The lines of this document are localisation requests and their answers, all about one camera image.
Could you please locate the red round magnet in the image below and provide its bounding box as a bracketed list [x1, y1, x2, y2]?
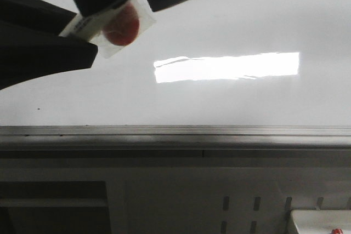
[102, 3, 140, 46]

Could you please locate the grey slotted metal panel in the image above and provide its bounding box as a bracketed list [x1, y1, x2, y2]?
[125, 168, 350, 233]

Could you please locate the white whiteboard marker black tip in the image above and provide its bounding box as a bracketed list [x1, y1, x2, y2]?
[59, 0, 141, 42]

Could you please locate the white whiteboard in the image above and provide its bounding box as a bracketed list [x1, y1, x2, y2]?
[1, 0, 350, 125]

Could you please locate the small red object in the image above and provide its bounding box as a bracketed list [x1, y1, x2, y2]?
[331, 229, 343, 234]

